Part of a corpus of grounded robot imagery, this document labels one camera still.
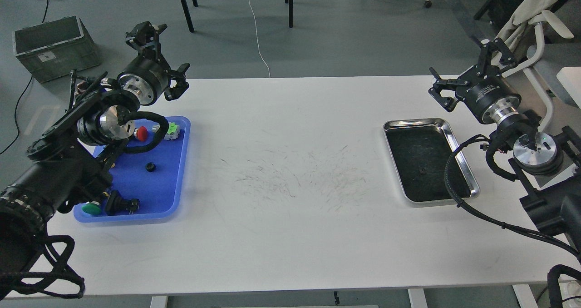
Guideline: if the grey switch with green tab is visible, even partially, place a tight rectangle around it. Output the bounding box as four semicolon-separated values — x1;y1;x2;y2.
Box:
151;122;181;141

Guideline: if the red mushroom push button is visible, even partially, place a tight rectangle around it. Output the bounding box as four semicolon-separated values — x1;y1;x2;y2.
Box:
133;126;148;142

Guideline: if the black table leg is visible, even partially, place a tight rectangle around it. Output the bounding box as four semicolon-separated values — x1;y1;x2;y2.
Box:
180;0;198;33

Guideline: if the steel tray with black mat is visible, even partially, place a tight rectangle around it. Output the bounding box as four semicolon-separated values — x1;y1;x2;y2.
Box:
383;118;459;207

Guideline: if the green push button switch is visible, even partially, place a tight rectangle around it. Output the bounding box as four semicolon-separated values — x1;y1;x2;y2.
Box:
81;202;104;217

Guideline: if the white office chair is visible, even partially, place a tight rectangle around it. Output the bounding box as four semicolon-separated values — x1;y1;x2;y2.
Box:
503;17;580;131

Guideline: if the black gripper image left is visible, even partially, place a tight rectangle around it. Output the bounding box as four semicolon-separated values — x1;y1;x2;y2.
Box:
117;21;191;106

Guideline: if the white floor cable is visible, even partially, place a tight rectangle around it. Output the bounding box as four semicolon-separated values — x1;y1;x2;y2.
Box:
244;0;271;78

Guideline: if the blue plastic tray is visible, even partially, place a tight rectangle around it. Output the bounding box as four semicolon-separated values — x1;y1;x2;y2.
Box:
73;116;191;224

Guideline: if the beige cloth on chair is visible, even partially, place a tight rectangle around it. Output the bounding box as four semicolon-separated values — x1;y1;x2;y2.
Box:
497;0;574;51

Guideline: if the grey plastic crate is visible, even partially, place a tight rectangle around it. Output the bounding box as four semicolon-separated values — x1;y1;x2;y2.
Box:
12;16;102;83

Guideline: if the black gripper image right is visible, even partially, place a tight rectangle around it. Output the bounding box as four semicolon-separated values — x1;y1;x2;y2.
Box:
428;35;522;124

